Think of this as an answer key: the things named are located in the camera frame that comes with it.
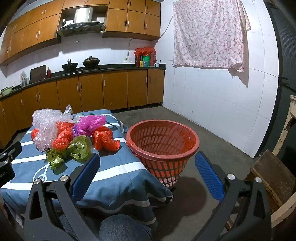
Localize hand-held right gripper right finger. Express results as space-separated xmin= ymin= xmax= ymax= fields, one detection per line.
xmin=194 ymin=151 xmax=272 ymax=241

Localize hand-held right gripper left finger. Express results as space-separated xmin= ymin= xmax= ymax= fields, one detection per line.
xmin=23 ymin=153 xmax=104 ymax=241

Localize black kitchen countertop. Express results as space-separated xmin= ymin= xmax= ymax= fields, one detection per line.
xmin=0 ymin=64 xmax=166 ymax=100

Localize pink floral hanging cloth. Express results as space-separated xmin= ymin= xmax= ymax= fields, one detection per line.
xmin=172 ymin=0 xmax=251 ymax=73

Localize black wok with lid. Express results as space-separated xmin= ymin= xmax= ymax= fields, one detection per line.
xmin=83 ymin=56 xmax=101 ymax=68

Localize steel range hood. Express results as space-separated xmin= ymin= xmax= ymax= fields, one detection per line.
xmin=57 ymin=7 xmax=106 ymax=37

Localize large orange plastic bag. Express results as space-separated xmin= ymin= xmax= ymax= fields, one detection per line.
xmin=91 ymin=126 xmax=120 ymax=152

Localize wooden wall cabinets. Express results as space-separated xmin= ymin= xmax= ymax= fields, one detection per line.
xmin=0 ymin=0 xmax=161 ymax=66

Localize person's leg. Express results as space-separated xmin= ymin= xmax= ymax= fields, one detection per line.
xmin=59 ymin=214 xmax=152 ymax=241

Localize wooden stool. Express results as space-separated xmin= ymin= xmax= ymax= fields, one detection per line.
xmin=245 ymin=149 xmax=296 ymax=209

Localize purple plastic bag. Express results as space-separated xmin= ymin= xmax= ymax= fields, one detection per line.
xmin=73 ymin=115 xmax=107 ymax=137

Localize blue striped tablecloth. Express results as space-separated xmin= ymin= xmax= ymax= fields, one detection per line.
xmin=0 ymin=109 xmax=174 ymax=229

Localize clear bubble wrap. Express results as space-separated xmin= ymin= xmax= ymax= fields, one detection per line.
xmin=32 ymin=108 xmax=74 ymax=152

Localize dark cutting board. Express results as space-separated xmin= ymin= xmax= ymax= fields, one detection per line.
xmin=30 ymin=65 xmax=47 ymax=82

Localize dark door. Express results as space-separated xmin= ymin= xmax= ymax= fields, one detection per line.
xmin=269 ymin=0 xmax=296 ymax=98

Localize wooden base cabinets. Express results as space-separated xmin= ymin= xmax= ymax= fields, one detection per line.
xmin=0 ymin=69 xmax=165 ymax=149

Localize white wall socket with cable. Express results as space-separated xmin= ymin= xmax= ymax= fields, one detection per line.
xmin=124 ymin=38 xmax=136 ymax=62

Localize red plastic basket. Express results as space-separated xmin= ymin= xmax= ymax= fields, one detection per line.
xmin=126 ymin=120 xmax=200 ymax=189

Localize green plastic bag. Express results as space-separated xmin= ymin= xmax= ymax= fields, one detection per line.
xmin=46 ymin=136 xmax=93 ymax=169

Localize red plastic bag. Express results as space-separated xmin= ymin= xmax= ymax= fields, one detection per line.
xmin=134 ymin=46 xmax=156 ymax=56

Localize light wooden frame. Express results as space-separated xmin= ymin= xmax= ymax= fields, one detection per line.
xmin=270 ymin=95 xmax=296 ymax=230

